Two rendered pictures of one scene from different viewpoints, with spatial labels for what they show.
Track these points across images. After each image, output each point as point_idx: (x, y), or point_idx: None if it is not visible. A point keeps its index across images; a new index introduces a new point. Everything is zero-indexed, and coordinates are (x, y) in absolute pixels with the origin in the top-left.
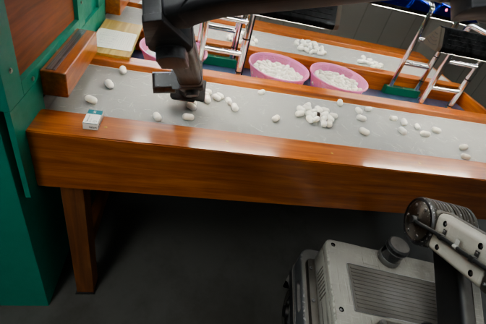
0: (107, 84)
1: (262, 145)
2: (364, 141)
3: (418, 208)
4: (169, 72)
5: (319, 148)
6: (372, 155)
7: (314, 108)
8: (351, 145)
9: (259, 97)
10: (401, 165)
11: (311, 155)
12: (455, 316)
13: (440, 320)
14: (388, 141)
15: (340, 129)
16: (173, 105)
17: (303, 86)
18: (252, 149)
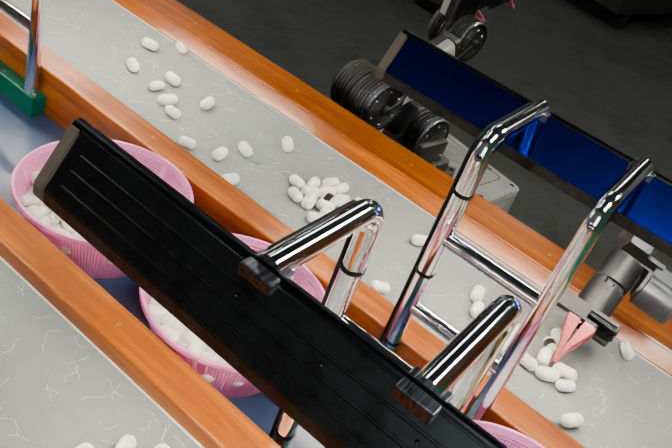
0: None
1: (503, 224)
2: (306, 146)
3: (381, 102)
4: (666, 269)
5: (422, 176)
6: (353, 130)
7: (323, 201)
8: (341, 158)
9: (393, 287)
10: (332, 106)
11: (445, 181)
12: (409, 112)
13: (399, 129)
14: (262, 122)
15: (315, 173)
16: (584, 365)
17: (270, 231)
18: (522, 229)
